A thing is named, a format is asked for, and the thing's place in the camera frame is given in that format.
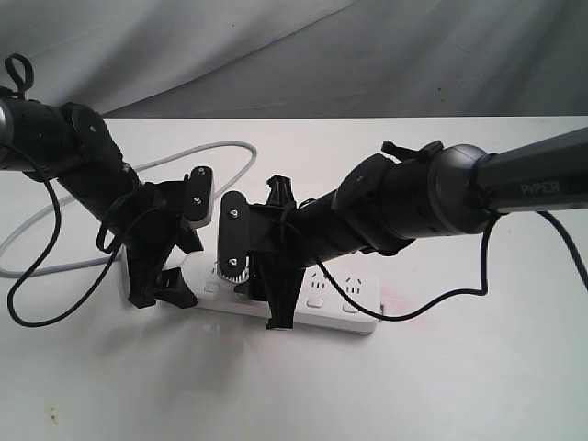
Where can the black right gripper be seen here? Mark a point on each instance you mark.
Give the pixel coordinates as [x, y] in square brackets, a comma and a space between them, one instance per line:
[272, 272]

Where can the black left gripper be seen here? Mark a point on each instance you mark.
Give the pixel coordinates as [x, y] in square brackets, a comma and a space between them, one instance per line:
[162, 227]

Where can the white five-outlet power strip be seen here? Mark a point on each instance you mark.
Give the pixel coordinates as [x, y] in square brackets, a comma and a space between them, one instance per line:
[319, 304]

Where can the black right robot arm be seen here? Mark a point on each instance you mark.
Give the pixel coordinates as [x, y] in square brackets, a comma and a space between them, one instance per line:
[400, 195]

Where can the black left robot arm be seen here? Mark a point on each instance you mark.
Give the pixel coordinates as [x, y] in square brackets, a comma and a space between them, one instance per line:
[72, 145]

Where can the grey backdrop cloth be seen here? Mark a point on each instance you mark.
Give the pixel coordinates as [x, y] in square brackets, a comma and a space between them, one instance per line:
[304, 59]

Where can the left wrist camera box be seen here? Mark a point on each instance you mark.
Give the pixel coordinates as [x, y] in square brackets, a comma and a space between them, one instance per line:
[198, 198]

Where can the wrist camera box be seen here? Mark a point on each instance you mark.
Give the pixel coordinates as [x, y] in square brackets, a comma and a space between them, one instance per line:
[233, 237]
[198, 198]

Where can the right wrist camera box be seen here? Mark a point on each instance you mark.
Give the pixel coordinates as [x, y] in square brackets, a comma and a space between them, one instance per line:
[233, 237]

